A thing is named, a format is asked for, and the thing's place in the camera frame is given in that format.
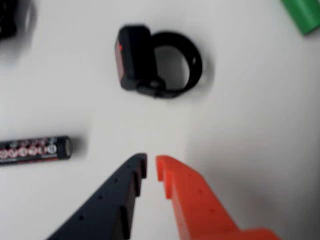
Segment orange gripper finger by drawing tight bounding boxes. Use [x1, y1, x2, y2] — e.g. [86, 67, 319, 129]
[155, 154, 282, 240]

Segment dark navy gripper finger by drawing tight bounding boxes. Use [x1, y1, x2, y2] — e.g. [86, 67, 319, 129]
[46, 152, 148, 240]

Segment green capped black marker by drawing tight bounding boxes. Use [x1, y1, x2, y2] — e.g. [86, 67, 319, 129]
[279, 0, 320, 36]

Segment black battery with red print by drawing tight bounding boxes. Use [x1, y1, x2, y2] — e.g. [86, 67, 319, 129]
[0, 135, 73, 166]

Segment black braided usb cable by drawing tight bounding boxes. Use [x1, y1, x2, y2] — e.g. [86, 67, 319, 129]
[0, 0, 35, 42]

